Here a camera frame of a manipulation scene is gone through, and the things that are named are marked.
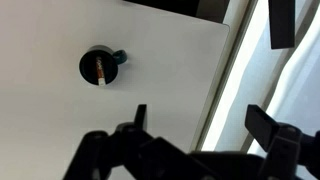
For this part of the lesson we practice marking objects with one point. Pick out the black flat pad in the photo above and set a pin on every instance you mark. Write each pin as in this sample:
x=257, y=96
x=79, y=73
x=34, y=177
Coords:
x=186, y=8

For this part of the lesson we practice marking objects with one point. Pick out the marker with white cap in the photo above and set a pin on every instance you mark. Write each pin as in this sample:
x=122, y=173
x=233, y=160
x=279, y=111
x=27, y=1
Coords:
x=100, y=71

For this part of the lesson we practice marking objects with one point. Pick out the grey office chair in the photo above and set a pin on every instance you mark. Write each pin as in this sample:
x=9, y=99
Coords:
x=281, y=23

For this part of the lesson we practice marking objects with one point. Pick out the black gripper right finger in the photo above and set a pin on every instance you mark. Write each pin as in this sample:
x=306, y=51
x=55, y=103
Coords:
x=263, y=128

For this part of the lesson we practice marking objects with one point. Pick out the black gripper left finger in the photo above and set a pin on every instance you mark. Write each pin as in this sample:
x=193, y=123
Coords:
x=110, y=150

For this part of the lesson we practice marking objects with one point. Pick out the dark teal mug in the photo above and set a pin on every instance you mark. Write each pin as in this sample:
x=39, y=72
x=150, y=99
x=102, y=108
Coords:
x=90, y=68

